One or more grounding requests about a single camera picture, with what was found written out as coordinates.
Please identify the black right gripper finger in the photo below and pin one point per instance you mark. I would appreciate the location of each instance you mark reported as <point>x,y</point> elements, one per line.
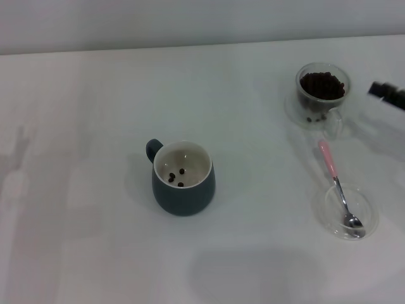
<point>390,95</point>

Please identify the small clear glass dish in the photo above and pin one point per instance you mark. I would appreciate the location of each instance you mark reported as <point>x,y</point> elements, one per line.
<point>367,209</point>

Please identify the dark green ceramic mug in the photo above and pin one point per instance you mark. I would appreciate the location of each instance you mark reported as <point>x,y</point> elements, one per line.
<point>183,199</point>

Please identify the pile of coffee beans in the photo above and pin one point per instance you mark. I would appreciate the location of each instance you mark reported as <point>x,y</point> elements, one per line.
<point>322,85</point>

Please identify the clear glass saucer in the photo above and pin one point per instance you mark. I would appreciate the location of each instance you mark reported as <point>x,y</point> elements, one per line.
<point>292,115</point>

